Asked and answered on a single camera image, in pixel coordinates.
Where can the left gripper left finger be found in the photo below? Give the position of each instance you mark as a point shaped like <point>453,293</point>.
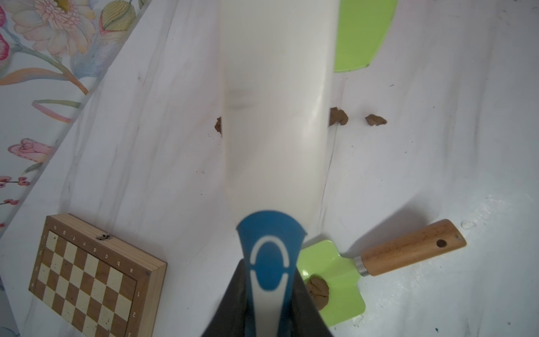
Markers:
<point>231,317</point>

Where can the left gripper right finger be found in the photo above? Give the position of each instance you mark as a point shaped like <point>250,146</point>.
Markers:
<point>305,318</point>

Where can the green trowel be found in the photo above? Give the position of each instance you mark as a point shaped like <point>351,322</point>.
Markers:
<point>332,279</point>
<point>362,28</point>

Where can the white blue cleaning brush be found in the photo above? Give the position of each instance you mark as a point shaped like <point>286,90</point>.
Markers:
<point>276,61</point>

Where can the soil clump near bucket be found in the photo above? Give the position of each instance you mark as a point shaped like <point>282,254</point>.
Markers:
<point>218,125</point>

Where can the soil clump centre table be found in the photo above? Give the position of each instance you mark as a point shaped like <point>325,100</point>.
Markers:
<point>338,116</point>

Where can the wooden chessboard box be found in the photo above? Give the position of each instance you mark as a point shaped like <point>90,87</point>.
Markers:
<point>100,284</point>

